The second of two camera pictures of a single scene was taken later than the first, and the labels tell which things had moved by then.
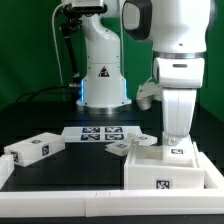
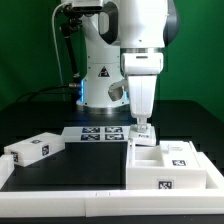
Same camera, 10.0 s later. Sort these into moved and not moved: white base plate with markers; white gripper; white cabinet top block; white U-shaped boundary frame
Moved: white gripper
Not moved: white base plate with markers; white U-shaped boundary frame; white cabinet top block
